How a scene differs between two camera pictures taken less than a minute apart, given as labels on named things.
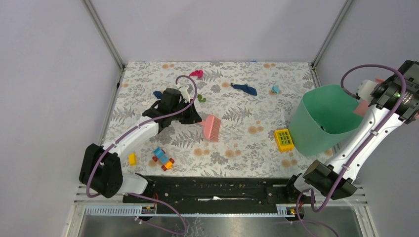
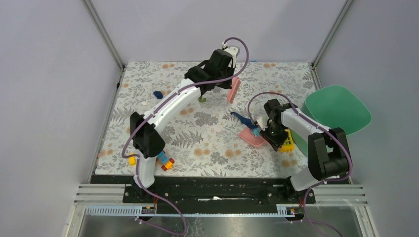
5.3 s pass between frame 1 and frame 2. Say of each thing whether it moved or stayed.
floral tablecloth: stayed
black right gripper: moved
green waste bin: stayed
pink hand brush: moved
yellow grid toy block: stayed
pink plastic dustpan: moved
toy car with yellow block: stayed
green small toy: stayed
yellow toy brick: stayed
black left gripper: moved
